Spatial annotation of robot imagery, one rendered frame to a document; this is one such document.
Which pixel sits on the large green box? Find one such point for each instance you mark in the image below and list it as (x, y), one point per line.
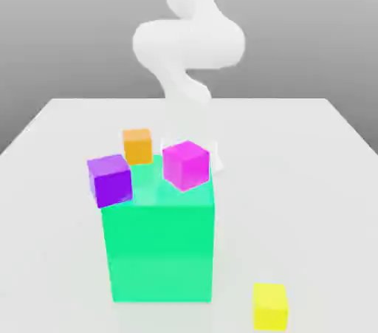
(159, 250)

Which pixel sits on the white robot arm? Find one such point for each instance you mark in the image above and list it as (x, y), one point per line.
(189, 43)

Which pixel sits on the small magenta cube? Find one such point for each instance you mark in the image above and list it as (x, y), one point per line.
(186, 166)

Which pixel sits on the small purple cube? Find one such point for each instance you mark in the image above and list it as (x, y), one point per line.
(110, 182)

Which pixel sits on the small yellow cube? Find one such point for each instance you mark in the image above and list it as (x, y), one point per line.
(270, 308)

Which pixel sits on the small orange cube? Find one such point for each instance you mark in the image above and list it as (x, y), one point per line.
(137, 147)

